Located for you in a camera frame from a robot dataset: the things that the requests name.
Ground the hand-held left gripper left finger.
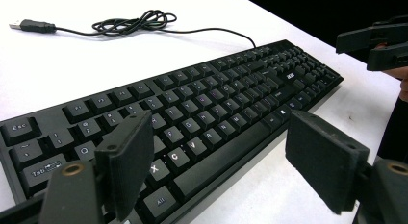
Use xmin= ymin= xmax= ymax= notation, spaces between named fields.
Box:
xmin=94 ymin=110 xmax=155 ymax=222

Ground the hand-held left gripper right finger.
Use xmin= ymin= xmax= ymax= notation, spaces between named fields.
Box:
xmin=285 ymin=110 xmax=370 ymax=215

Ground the black computer keyboard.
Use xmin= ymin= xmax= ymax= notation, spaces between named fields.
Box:
xmin=0 ymin=39 xmax=344 ymax=224

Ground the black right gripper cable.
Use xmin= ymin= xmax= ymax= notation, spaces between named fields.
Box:
xmin=371 ymin=14 xmax=408 ymax=27

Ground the black keyboard cable with plug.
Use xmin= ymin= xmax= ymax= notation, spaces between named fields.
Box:
xmin=9 ymin=10 xmax=258 ymax=49

